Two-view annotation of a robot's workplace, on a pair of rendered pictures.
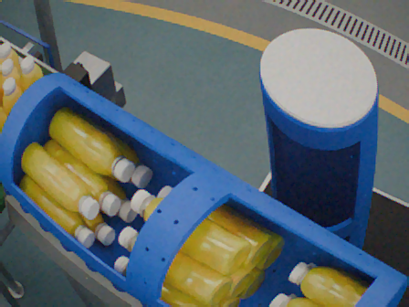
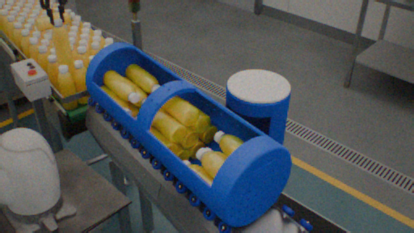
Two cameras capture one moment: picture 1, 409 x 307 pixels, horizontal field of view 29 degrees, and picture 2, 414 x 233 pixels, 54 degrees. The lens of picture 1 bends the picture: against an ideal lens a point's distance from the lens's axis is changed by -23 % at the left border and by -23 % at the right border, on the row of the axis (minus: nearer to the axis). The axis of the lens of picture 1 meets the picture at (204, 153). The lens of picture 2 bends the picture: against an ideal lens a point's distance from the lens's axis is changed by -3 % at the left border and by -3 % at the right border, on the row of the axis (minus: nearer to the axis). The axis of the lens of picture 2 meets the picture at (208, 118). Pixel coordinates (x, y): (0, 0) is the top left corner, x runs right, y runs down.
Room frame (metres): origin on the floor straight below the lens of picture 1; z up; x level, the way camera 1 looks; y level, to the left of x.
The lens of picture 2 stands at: (-0.42, -0.14, 1.97)
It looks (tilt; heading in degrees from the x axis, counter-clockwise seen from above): 35 degrees down; 3
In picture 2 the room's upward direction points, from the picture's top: 1 degrees clockwise
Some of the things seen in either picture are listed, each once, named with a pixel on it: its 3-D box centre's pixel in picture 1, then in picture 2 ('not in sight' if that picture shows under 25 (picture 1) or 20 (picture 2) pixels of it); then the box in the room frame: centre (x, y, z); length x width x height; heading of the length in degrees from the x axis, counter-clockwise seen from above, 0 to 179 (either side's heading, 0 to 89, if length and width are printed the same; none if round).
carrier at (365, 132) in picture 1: (327, 190); (251, 162); (1.15, -0.27, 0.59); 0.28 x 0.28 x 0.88
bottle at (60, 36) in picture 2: not in sight; (61, 44); (1.19, 0.60, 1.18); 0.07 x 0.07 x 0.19
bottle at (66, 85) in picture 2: not in sight; (67, 88); (1.12, 0.59, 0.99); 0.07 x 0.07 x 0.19
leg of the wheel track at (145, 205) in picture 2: not in sight; (145, 196); (1.14, 0.29, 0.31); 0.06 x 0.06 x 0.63; 43
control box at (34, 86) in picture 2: not in sight; (31, 78); (1.09, 0.74, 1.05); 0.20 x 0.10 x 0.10; 43
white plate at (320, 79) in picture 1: (323, 73); (259, 85); (1.15, -0.27, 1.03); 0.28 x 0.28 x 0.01
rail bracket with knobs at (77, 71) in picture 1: (71, 90); not in sight; (1.31, 0.27, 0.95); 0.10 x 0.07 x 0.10; 133
